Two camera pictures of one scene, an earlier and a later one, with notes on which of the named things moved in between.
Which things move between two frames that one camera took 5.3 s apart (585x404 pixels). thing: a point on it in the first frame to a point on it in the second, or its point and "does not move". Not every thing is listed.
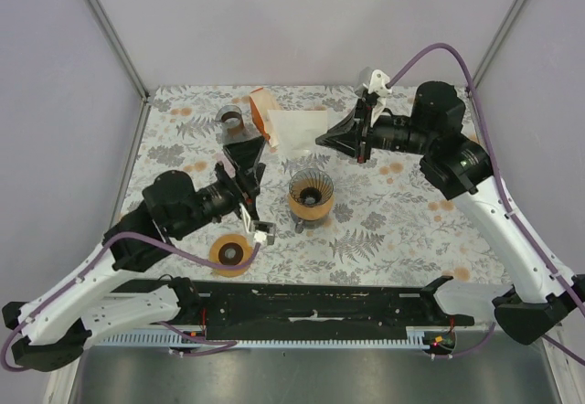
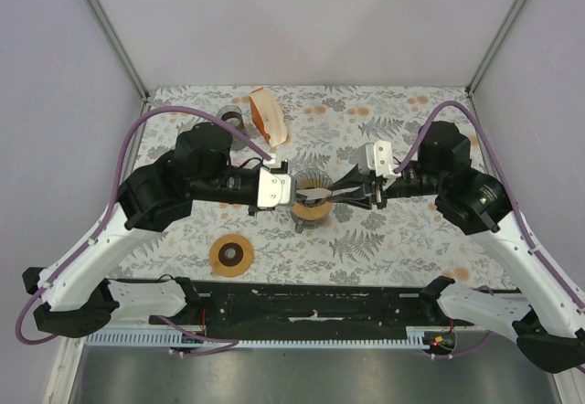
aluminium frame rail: x=103 y=22 does not move
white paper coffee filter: x=297 y=132 to x=314 y=193
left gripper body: x=239 y=193 to x=253 y=211
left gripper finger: x=260 y=169 to x=314 y=202
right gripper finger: x=346 y=142 to x=359 y=197
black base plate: x=262 y=312 does not move
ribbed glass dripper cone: x=311 y=187 does not move
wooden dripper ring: x=310 y=213 does not move
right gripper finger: x=350 y=124 to x=351 y=178
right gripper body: x=366 y=112 to x=375 y=188
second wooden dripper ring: x=230 y=249 does not move
